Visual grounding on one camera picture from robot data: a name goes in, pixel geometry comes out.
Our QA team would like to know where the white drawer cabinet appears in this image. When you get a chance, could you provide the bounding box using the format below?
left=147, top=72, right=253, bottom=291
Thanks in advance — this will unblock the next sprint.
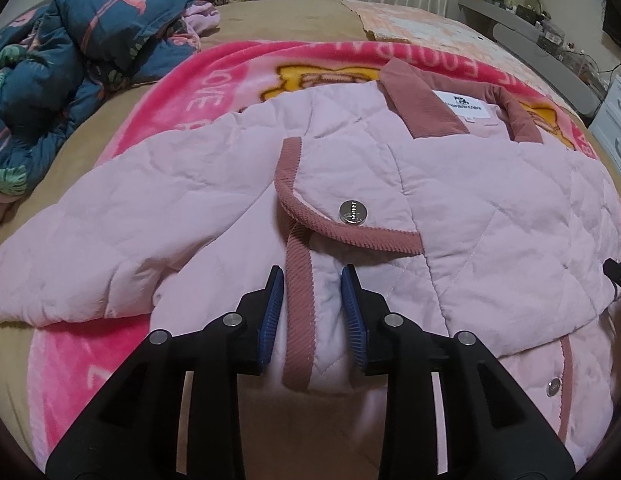
left=589, top=76, right=621, bottom=174

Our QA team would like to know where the pink cartoon fleece blanket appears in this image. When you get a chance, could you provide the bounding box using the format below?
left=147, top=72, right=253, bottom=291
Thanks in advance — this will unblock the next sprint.
left=27, top=40, right=596, bottom=466

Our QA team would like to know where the peach white small blanket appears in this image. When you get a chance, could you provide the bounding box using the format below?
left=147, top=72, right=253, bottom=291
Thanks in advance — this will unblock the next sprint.
left=342, top=0, right=576, bottom=114

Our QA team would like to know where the clutter on grey shelf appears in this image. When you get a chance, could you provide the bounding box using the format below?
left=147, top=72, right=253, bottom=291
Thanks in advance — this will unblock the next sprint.
left=479, top=0, right=599, bottom=82

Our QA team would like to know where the navy flamingo comforter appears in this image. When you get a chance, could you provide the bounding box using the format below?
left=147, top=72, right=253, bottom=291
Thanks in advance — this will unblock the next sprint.
left=0, top=0, right=220, bottom=200

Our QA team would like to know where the pink quilted jacket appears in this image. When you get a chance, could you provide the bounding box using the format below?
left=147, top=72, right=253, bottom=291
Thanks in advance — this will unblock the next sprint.
left=0, top=60, right=621, bottom=479

